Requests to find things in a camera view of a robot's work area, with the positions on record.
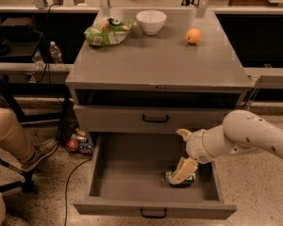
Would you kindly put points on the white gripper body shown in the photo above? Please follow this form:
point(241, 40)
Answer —
point(194, 145)

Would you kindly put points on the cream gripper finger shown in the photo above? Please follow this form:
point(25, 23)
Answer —
point(186, 166)
point(184, 133)

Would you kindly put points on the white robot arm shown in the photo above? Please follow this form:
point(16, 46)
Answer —
point(241, 132)

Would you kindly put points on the grey drawer cabinet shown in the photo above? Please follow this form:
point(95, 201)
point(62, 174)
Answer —
point(163, 70)

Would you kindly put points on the open grey middle drawer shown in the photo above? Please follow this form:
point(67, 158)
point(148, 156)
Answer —
point(128, 179)

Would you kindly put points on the silver can on floor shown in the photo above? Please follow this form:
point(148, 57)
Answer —
point(79, 138)

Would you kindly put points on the orange fruit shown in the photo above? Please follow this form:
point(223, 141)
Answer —
point(193, 36)

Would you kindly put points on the blue packet on floor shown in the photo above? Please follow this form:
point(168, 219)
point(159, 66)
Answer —
point(85, 148)

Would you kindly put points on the red apple on floor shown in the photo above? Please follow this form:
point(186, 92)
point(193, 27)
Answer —
point(73, 145)

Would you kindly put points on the white bowl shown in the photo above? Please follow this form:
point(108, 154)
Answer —
point(151, 21)

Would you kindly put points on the green chip bag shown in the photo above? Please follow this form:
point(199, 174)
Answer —
point(108, 32)

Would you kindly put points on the grey sneaker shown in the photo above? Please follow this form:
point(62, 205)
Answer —
point(42, 150)

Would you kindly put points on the clear water bottle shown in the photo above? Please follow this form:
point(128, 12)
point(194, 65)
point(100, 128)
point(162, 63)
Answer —
point(55, 53)
point(38, 60)

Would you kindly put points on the person leg beige trousers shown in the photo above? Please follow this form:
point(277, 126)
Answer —
point(13, 138)

